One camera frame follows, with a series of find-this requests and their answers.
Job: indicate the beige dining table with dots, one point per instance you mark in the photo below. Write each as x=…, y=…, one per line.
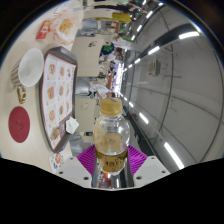
x=85, y=111
x=87, y=55

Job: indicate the row of ceiling lights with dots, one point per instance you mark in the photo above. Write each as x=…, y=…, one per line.
x=148, y=50

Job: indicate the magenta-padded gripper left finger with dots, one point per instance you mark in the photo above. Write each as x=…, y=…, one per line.
x=74, y=171

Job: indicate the printed paper tray liner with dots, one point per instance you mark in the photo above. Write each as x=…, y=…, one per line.
x=56, y=90

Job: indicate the flat round red coaster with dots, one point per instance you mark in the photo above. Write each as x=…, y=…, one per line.
x=19, y=124

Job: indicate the dark serving tray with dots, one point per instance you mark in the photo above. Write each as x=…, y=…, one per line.
x=42, y=110

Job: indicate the small printed leaflet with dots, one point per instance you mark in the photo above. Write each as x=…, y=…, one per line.
x=56, y=160

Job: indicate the crumpled white napkin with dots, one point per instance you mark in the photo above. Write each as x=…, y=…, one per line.
x=72, y=125

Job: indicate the white ceiling vent unit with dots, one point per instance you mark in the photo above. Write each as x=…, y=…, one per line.
x=153, y=68

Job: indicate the red snack packet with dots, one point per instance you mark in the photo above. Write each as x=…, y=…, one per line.
x=43, y=30

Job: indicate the person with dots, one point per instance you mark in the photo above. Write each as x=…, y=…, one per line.
x=99, y=90
x=108, y=50

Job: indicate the clear plastic food bag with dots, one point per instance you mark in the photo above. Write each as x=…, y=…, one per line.
x=66, y=26

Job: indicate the clear bottle with yellow cap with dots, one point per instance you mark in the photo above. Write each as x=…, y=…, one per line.
x=111, y=133

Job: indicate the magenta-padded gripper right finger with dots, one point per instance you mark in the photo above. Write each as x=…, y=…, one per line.
x=150, y=170

